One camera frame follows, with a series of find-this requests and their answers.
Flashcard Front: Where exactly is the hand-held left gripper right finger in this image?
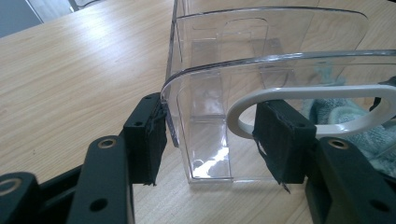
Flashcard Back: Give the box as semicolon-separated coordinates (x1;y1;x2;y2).
252;100;318;185

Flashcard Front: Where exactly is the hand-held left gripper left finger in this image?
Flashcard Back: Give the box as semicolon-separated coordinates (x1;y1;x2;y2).
122;91;169;187

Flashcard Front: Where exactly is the clear acrylic divided organizer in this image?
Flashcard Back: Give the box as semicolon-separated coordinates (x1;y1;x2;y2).
160;0;396;185

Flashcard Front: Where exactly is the light blue towel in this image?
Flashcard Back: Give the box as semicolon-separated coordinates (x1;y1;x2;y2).
300;62;396;178

